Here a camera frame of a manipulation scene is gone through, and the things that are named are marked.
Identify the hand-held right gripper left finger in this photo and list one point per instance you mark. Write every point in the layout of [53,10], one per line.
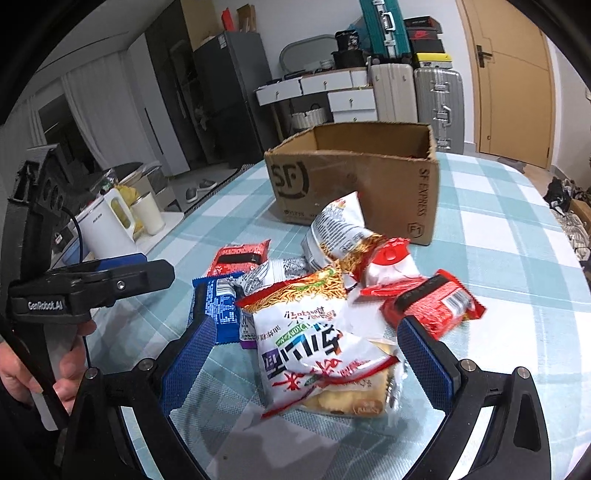
[189,360]

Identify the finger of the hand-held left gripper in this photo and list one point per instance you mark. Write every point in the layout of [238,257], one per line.
[120,262]
[134,279]

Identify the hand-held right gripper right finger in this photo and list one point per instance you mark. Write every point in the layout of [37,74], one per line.
[425,369]

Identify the purple snack packet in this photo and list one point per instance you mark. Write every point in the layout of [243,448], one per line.
[248,344]

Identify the red black snack packet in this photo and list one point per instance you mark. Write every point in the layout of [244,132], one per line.
[235,258]
[443,300]

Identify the clear cracker packet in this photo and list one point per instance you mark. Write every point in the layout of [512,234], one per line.
[351,399]

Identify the large white noodle packet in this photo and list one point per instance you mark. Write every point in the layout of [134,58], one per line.
[300,341]

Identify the brown cardboard box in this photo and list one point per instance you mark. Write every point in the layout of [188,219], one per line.
[351,184]

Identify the person's left hand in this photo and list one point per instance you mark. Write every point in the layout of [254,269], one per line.
[76,364]

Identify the white electric kettle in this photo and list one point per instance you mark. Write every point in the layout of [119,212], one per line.
[99,230]

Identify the white cup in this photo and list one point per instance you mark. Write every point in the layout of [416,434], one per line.
[148,214]

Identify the blue snack packet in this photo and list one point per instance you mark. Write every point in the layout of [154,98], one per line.
[221,304]

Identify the grey slipper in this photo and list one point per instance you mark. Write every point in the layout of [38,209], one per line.
[191,194]
[207,184]

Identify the red and white snack packet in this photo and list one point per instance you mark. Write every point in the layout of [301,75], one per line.
[392,263]

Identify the white grey snack packet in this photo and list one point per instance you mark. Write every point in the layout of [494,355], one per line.
[272,274]

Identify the white curtain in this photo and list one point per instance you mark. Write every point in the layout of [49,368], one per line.
[106,120]

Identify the checkered tablecloth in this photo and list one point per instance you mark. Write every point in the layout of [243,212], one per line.
[485,230]

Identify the small white noodle packet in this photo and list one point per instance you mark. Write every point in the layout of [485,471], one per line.
[337,226]

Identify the dark refrigerator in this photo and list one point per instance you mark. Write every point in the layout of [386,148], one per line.
[231,92]

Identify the woven laundry basket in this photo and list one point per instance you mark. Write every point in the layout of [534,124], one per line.
[310,122]

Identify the silver suitcase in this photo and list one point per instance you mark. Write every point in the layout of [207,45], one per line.
[438,106]

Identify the white desk with drawers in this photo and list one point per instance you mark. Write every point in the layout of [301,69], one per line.
[323,83]

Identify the beige suitcase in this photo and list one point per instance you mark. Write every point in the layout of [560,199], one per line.
[392,92]

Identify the wooden door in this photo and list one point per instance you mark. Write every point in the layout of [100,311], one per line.
[512,78]

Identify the yellow black box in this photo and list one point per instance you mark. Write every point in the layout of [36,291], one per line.
[434,60]

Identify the black container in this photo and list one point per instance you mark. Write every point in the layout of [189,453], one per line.
[347,50]

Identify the red black shoe box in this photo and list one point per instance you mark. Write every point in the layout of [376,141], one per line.
[425,41]

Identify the teal suitcase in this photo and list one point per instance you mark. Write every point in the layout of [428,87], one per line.
[381,27]

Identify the grey oval frame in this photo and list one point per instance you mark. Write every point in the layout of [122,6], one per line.
[300,46]

